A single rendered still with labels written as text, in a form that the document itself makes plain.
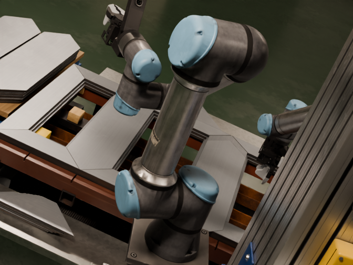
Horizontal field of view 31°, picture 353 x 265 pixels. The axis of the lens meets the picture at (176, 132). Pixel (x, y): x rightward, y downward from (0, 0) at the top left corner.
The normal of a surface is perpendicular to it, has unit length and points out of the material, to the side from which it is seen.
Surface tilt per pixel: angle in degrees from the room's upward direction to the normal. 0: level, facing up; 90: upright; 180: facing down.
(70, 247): 0
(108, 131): 0
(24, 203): 0
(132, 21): 63
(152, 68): 90
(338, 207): 90
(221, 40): 55
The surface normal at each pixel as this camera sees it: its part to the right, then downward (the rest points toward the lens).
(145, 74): 0.36, 0.58
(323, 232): -0.05, 0.48
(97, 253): 0.35, -0.81
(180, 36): -0.81, -0.19
